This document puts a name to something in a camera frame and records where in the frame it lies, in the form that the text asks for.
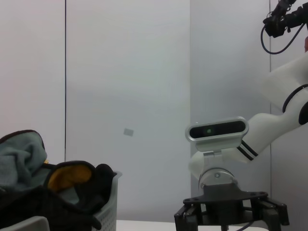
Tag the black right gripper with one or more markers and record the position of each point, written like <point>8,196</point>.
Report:
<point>221,202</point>

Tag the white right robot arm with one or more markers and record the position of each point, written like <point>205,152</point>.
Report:
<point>272,125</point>

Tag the grey perforated storage basket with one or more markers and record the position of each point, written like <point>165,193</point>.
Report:
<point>110,211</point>

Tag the black towel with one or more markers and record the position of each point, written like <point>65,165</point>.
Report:
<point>96,190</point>

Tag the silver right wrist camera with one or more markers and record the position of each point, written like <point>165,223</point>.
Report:
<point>216,131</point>

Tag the small grey wall sticker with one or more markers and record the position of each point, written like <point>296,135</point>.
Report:
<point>128,132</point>

